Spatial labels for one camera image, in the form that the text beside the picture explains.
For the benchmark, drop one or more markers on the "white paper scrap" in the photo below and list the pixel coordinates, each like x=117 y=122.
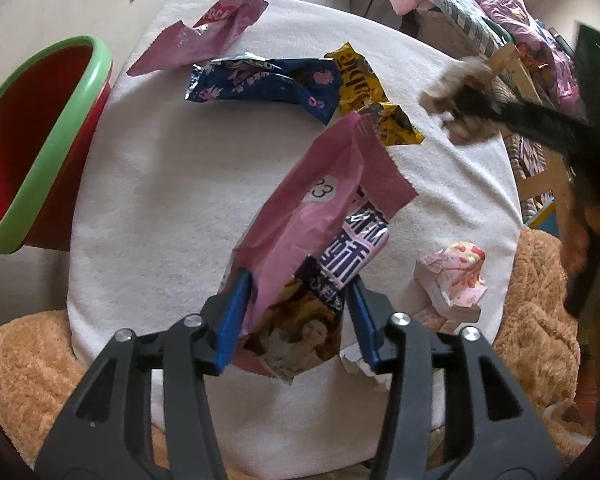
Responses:
x=365 y=367

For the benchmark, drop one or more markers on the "white table cloth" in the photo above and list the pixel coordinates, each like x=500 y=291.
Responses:
x=155 y=210

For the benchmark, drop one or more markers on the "brown plush blanket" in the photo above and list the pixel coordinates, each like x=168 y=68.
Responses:
x=25 y=360

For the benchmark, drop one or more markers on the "red bin with green rim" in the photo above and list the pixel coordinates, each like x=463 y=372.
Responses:
x=25 y=125

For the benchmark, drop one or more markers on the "blue snack wrapper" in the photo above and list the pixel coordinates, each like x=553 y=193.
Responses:
x=280 y=82

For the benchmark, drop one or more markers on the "pink floral paper pack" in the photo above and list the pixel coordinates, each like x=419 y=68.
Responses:
x=452 y=280

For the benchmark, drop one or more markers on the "wooden chair frame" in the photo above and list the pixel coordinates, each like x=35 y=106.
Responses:
x=545 y=170

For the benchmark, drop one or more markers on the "person's right hand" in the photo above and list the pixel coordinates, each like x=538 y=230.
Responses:
x=575 y=245

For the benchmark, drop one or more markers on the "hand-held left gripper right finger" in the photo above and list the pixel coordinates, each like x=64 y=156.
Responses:
x=364 y=325

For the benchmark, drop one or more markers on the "pink wrapper with red label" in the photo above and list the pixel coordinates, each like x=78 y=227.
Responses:
x=200 y=42

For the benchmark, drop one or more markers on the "large pink wrapper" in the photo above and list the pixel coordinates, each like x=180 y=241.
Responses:
x=320 y=175

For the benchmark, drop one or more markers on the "yellow snack wrapper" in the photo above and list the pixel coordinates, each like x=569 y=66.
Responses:
x=360 y=80

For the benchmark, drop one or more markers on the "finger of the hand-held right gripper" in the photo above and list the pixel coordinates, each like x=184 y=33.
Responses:
x=530 y=119

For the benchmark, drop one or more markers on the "brown striped cushion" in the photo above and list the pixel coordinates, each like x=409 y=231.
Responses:
x=530 y=152

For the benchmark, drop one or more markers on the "purple duvet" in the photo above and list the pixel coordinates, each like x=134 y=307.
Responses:
x=510 y=5

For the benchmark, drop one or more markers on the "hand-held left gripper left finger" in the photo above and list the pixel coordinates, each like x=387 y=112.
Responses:
x=232 y=320

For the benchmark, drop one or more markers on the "brown paper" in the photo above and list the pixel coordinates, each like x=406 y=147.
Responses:
x=450 y=85

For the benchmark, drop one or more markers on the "printed flyer with photo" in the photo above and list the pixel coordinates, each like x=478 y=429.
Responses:
x=300 y=340

